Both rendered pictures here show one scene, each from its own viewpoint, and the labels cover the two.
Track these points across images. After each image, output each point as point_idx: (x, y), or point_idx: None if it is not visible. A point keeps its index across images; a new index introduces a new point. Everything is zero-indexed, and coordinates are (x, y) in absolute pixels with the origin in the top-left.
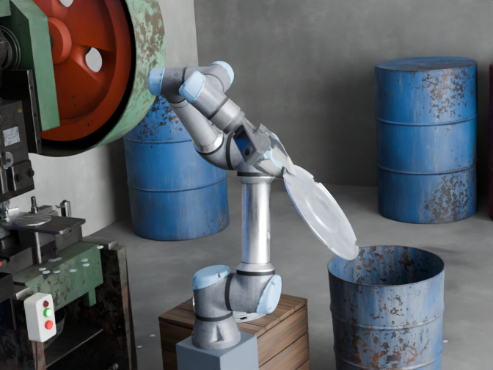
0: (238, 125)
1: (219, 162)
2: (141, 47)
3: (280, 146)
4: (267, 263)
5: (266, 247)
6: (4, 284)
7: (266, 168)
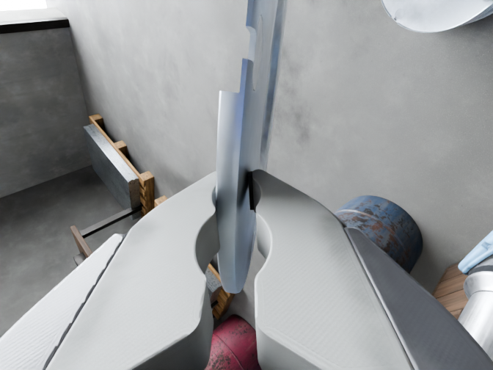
0: None
1: None
2: None
3: (24, 337)
4: (480, 291)
5: (469, 315)
6: None
7: (347, 277)
